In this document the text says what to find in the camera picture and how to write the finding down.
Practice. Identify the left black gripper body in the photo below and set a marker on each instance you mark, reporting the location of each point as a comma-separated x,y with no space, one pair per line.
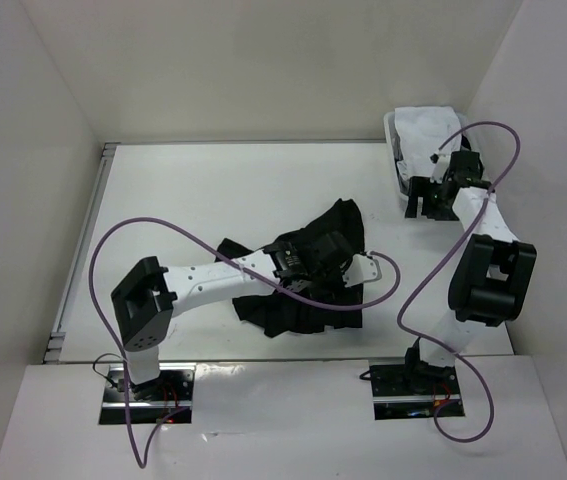
325,283

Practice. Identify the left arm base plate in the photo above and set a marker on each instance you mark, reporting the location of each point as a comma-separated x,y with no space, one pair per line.
169,396

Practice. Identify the white skirt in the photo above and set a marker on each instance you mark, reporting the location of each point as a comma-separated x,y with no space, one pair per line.
420,132

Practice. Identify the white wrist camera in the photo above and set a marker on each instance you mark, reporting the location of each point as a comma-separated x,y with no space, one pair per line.
362,269
441,164

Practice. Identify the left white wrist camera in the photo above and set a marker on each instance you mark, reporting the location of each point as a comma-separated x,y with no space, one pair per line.
362,269

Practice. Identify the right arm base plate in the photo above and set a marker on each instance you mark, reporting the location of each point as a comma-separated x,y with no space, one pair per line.
394,398

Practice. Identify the white plastic basket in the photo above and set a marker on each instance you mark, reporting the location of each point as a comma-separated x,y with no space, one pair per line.
395,160

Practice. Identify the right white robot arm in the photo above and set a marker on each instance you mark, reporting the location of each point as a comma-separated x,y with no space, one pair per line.
492,277

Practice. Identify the black skirt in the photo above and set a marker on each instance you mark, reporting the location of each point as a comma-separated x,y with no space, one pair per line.
276,314

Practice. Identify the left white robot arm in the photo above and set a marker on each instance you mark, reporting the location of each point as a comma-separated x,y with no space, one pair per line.
147,299

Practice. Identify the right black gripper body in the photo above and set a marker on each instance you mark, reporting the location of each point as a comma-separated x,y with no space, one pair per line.
436,208

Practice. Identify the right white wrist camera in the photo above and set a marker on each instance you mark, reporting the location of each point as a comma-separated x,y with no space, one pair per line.
441,164

